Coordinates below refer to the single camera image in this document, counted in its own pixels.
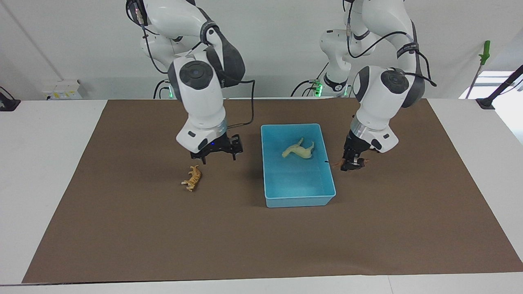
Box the brown lion toy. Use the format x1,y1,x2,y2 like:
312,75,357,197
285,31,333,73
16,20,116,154
331,158,371,172

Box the orange striped tiger toy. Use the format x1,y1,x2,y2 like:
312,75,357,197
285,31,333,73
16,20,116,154
181,165,202,192

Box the cream camel toy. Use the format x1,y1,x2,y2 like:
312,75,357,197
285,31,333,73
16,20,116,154
282,137,316,160

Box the light blue plastic storage box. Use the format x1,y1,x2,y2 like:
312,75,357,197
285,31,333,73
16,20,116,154
260,123,337,209

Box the brown table mat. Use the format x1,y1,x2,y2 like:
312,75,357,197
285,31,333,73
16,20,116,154
22,98,523,284

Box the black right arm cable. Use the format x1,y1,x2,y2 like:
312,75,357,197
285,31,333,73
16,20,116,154
221,79,257,130

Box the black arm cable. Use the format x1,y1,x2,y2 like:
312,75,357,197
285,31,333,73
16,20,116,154
221,79,257,130
346,0,438,87

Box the black left base cables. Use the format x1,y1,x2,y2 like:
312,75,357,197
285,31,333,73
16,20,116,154
291,62,330,98

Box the black base cables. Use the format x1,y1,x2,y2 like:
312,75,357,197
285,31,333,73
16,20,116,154
291,62,330,98
153,79,170,100

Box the black right base cables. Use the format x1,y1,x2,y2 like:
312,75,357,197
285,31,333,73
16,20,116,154
153,79,170,100

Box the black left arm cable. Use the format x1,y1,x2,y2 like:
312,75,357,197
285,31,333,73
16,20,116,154
346,0,438,87

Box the black camera stand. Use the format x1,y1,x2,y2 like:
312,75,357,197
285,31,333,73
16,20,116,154
476,64,523,110

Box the white wall socket box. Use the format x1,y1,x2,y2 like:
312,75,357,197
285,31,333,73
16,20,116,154
42,79,83,100

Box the green handled tool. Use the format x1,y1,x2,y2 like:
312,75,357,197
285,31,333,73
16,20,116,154
466,40,491,99

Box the black clamp mount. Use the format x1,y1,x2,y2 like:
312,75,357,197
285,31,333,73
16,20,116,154
0,86,21,112

